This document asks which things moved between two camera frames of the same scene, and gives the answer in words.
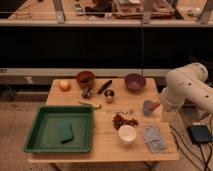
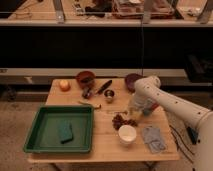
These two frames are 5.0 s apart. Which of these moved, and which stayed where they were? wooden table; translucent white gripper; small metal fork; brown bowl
Moved: translucent white gripper
Stayed: brown bowl; small metal fork; wooden table
